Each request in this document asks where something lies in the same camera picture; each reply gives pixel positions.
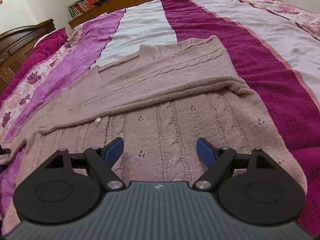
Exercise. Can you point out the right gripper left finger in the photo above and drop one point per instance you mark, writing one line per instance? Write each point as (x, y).
(100, 163)

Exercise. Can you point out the striped purple floral bedspread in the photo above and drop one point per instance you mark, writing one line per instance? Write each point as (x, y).
(270, 50)

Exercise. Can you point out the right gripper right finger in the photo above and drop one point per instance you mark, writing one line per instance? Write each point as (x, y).
(218, 162)

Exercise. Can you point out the stack of books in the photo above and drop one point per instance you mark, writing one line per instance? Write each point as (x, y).
(78, 8)

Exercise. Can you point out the pink knit cardigan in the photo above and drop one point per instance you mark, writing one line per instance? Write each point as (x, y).
(160, 101)

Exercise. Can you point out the magenta velvet pillow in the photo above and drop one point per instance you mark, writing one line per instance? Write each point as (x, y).
(45, 47)

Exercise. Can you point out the dark wooden headboard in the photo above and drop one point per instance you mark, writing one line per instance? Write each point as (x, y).
(16, 46)

